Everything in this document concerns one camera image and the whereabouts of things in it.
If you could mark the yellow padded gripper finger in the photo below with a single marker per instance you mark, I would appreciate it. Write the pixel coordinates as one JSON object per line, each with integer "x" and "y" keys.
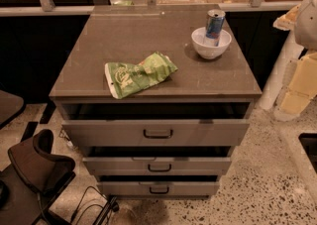
{"x": 299, "y": 87}

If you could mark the redbull can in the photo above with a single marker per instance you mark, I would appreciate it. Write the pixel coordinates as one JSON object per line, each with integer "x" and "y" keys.
{"x": 214, "y": 23}

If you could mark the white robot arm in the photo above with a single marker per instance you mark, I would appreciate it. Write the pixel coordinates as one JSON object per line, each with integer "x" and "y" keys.
{"x": 303, "y": 17}

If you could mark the white bowl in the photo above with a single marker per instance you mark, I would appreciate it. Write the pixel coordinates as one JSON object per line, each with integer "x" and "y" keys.
{"x": 205, "y": 47}

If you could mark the white table leg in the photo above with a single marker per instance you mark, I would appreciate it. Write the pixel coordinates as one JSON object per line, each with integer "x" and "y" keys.
{"x": 290, "y": 51}

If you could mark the middle drawer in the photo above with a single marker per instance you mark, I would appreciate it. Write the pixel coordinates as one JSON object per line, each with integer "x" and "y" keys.
{"x": 157, "y": 166}

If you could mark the drawer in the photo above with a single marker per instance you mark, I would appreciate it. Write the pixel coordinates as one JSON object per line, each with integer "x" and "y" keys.
{"x": 159, "y": 189}
{"x": 157, "y": 166}
{"x": 156, "y": 133}

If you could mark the green chip bag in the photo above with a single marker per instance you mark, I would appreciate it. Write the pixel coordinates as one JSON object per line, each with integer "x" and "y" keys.
{"x": 125, "y": 79}

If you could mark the top drawer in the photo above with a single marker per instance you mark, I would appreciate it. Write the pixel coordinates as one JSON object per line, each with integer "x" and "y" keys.
{"x": 156, "y": 133}

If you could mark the bottom drawer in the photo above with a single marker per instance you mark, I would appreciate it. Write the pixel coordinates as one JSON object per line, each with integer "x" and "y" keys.
{"x": 159, "y": 189}

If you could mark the black office chair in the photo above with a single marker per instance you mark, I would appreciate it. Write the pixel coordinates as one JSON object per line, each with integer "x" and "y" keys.
{"x": 33, "y": 181}

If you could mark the dark round table edge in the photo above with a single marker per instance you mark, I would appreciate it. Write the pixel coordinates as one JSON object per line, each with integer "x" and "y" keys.
{"x": 11, "y": 106}

